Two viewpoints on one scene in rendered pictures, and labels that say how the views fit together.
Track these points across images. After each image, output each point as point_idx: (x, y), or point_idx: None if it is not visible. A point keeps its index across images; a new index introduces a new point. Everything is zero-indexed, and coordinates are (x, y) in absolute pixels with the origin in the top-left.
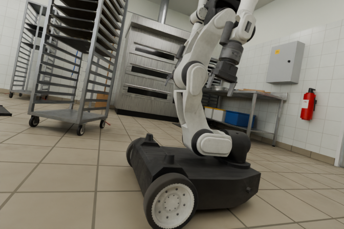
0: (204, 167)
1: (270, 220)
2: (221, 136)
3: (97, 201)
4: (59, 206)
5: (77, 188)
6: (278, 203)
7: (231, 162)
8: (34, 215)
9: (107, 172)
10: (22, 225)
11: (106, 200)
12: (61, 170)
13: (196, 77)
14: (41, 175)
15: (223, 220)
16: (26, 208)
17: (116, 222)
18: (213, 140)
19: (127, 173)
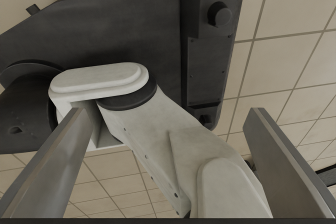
0: (124, 48)
1: None
2: (82, 92)
3: (257, 19)
4: (293, 7)
5: (270, 44)
6: None
7: (53, 72)
8: None
9: (230, 84)
10: None
11: (247, 21)
12: (277, 78)
13: None
14: (296, 65)
15: None
16: (319, 3)
17: None
18: (108, 79)
19: None
